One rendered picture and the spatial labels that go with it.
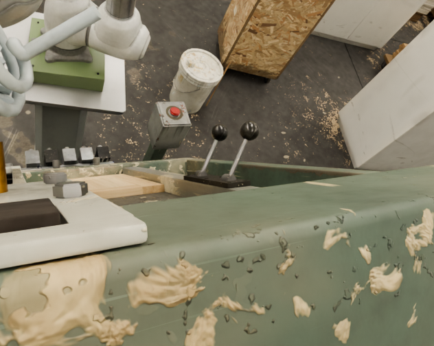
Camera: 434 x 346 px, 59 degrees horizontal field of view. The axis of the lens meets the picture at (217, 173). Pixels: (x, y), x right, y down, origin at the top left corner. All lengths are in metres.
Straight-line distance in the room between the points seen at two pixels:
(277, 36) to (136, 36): 1.60
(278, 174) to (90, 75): 0.99
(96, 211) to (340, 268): 0.10
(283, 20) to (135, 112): 1.21
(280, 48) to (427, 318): 2.90
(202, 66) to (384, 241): 2.47
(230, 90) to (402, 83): 1.26
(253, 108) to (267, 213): 2.93
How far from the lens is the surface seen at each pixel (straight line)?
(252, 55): 3.06
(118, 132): 2.55
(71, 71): 1.69
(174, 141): 1.57
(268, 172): 0.98
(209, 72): 2.61
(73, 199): 0.20
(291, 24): 2.93
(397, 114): 3.06
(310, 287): 0.16
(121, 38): 1.52
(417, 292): 0.21
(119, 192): 0.94
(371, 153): 3.18
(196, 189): 0.79
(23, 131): 2.49
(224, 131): 0.83
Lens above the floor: 2.06
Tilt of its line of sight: 53 degrees down
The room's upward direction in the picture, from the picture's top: 38 degrees clockwise
